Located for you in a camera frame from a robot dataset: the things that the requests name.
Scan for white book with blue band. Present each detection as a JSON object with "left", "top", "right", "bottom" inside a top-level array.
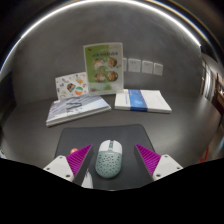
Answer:
[{"left": 114, "top": 88, "right": 173, "bottom": 115}]

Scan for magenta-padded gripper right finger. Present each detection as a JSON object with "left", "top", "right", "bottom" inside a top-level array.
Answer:
[{"left": 133, "top": 143, "right": 184, "bottom": 187}]

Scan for green and white computer mouse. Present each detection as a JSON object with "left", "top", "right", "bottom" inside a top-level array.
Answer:
[{"left": 94, "top": 139, "right": 124, "bottom": 179}]

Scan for dark grey mouse pad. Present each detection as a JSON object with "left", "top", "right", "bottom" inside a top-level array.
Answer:
[{"left": 53, "top": 123, "right": 158, "bottom": 191}]

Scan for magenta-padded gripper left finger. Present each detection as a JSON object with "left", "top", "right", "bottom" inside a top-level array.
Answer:
[{"left": 42, "top": 143, "right": 95, "bottom": 187}]

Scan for green food menu stand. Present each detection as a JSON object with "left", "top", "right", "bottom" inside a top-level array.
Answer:
[{"left": 82, "top": 41, "right": 125, "bottom": 96}]

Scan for grey striped magazine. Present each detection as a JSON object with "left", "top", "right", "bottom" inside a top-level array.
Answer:
[{"left": 45, "top": 92, "right": 113, "bottom": 128}]

